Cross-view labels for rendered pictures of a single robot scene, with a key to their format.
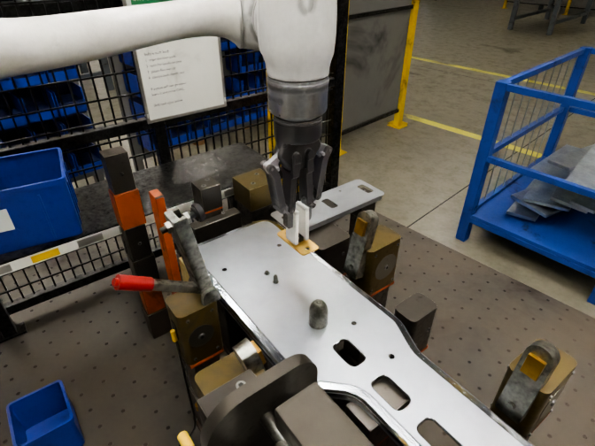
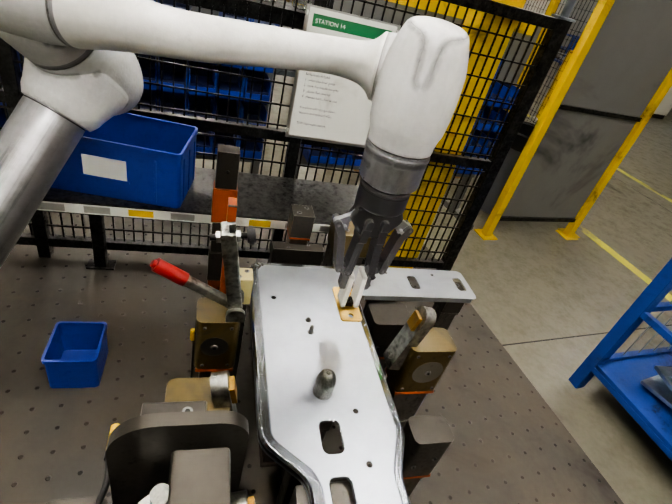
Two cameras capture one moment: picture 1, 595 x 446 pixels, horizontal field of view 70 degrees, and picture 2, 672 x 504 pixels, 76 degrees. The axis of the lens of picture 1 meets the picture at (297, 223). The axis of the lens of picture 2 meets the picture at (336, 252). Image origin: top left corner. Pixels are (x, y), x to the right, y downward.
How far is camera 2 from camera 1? 14 cm
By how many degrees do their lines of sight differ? 13
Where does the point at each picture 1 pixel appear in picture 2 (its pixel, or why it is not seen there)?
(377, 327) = (375, 428)
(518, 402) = not seen: outside the picture
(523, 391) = not seen: outside the picture
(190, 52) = (350, 86)
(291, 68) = (387, 137)
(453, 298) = (506, 441)
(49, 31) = (187, 26)
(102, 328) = (169, 297)
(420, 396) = not seen: outside the picture
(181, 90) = (327, 117)
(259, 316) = (274, 356)
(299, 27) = (406, 101)
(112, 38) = (243, 50)
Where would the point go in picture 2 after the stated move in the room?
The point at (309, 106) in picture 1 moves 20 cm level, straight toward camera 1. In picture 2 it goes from (393, 181) to (323, 244)
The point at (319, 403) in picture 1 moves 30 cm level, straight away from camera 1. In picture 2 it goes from (214, 470) to (366, 298)
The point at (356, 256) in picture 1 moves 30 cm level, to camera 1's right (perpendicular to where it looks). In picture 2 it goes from (399, 346) to (569, 433)
